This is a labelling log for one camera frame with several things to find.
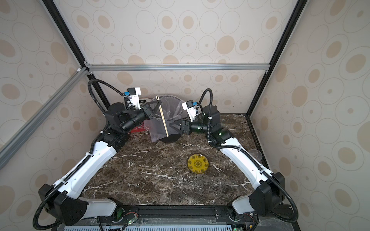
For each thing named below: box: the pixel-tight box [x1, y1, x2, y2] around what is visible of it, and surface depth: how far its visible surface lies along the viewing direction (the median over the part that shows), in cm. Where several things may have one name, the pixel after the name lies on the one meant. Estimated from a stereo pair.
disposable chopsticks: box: [155, 95, 170, 138], surface depth 67 cm
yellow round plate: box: [186, 153, 210, 174], surface depth 94 cm
